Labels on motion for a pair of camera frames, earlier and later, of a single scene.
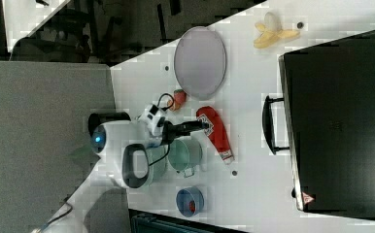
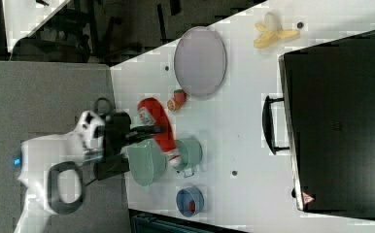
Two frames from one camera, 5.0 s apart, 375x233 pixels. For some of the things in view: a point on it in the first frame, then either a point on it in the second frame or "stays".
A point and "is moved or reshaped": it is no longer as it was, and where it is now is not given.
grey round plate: (200, 62) stays
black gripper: (171, 131) -> (116, 131)
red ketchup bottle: (216, 132) is moved or reshaped
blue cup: (185, 196) stays
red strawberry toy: (180, 96) stays
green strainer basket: (157, 170) stays
